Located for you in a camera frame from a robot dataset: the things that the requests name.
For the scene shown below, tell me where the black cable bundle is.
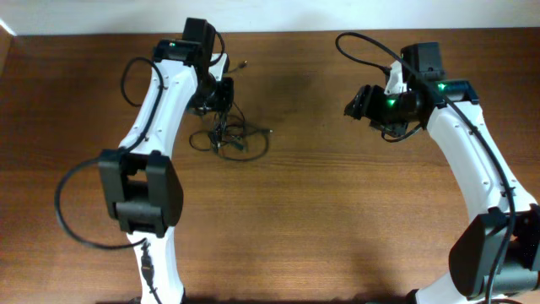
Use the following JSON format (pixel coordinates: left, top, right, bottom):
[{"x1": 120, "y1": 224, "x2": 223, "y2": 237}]
[{"x1": 188, "y1": 60, "x2": 273, "y2": 163}]

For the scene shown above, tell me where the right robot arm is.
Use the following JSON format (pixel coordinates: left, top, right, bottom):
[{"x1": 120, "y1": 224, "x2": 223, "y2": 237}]
[{"x1": 344, "y1": 42, "x2": 539, "y2": 303}]

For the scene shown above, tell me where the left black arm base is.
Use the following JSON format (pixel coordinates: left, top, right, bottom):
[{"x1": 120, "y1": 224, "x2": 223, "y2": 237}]
[{"x1": 127, "y1": 297, "x2": 141, "y2": 304}]

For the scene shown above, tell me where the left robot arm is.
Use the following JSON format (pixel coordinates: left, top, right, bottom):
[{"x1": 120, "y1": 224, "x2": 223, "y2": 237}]
[{"x1": 99, "y1": 18, "x2": 234, "y2": 303}]

